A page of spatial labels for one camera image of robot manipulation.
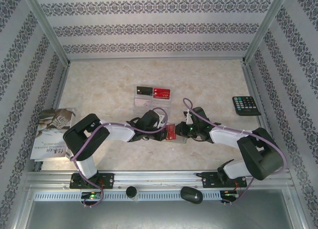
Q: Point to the black calculator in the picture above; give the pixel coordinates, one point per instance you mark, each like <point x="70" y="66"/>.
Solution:
<point x="246" y="104"/>

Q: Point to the right control board green light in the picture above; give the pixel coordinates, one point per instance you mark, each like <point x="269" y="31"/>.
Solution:
<point x="229" y="194"/>

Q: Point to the small jar with black lid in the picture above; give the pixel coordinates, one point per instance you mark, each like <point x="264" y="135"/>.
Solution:
<point x="131" y="192"/>

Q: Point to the control board green light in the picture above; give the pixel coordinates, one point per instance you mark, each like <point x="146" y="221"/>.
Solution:
<point x="229" y="194"/>
<point x="92" y="195"/>

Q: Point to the magazine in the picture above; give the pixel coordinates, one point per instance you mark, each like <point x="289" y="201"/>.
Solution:
<point x="49" y="124"/>

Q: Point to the black credit card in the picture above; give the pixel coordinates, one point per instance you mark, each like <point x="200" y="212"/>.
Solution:
<point x="144" y="90"/>

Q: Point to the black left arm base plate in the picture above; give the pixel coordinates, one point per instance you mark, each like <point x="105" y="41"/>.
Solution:
<point x="108" y="180"/>

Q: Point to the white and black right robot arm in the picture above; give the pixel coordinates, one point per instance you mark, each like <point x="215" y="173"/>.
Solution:
<point x="228" y="138"/>

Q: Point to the red VIP credit card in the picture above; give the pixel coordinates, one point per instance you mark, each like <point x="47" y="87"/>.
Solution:
<point x="162" y="93"/>

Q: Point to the clear card holder case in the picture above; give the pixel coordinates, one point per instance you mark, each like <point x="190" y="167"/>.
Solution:
<point x="181" y="140"/>

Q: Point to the left control board green light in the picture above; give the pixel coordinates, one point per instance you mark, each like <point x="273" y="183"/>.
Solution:
<point x="92" y="195"/>

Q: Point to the aluminium mounting rail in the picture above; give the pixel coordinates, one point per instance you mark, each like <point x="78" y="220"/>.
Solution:
<point x="159" y="176"/>

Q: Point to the clear acrylic tray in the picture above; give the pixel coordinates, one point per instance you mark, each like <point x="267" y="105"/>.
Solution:
<point x="149" y="106"/>

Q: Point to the aluminium side rail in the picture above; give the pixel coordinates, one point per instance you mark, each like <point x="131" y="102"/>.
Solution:
<point x="61" y="87"/>
<point x="253" y="90"/>

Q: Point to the grey metal panel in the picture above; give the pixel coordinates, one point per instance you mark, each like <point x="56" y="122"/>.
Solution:
<point x="159" y="216"/>

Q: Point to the black computer mouse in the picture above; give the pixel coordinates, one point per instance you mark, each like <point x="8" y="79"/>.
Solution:
<point x="190" y="195"/>

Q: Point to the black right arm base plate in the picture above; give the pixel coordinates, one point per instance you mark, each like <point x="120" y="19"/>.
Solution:
<point x="208" y="180"/>

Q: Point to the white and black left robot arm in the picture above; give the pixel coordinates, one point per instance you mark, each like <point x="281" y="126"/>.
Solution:
<point x="119" y="132"/>

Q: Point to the aluminium frame post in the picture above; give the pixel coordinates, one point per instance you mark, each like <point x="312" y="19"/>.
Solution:
<point x="51" y="32"/>
<point x="260" y="32"/>

